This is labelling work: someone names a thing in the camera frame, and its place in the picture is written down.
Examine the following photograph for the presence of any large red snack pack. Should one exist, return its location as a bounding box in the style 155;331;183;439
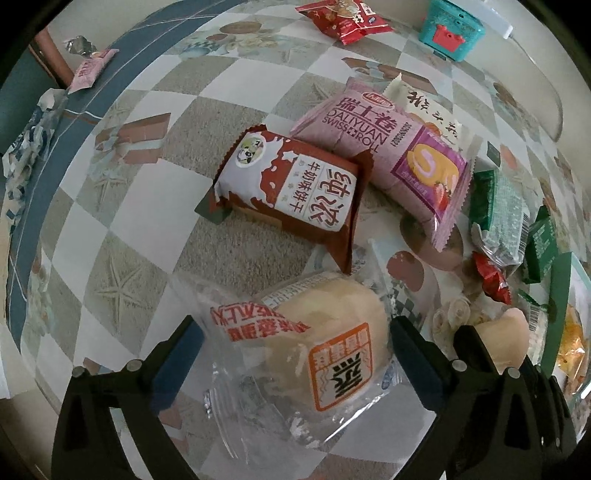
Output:
295;0;394;45

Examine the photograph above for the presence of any teal toy box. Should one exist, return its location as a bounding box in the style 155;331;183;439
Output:
419;0;486;62

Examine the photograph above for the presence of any clear bag steamed bun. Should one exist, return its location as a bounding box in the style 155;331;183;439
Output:
171;268;424;466

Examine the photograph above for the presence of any brown white milk biscuit pack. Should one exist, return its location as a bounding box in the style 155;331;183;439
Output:
212;124;374;274

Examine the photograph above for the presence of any orange snack bag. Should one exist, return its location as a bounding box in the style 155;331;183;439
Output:
556;304;590;399

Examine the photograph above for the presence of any white snack pack black script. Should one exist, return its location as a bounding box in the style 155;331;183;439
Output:
383;75;463;151

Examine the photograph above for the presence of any green rimmed tray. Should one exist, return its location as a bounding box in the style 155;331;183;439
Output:
541;252;590;437

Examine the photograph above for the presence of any crumpled silver wrapper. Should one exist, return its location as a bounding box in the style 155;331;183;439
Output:
63;35;97;58

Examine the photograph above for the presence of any pink swiss roll pack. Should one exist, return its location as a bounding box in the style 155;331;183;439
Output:
290;78;474;252

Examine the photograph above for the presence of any clear green cracker pack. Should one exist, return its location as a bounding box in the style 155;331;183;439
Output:
469;170;530;268

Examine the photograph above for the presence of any green snack pack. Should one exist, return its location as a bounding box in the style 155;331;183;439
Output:
522;205;558;284

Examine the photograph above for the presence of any small red candy pack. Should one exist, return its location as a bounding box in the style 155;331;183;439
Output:
472;252;512;305

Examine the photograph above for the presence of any small pink wrapper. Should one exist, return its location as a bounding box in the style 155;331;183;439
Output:
68;49;119;94

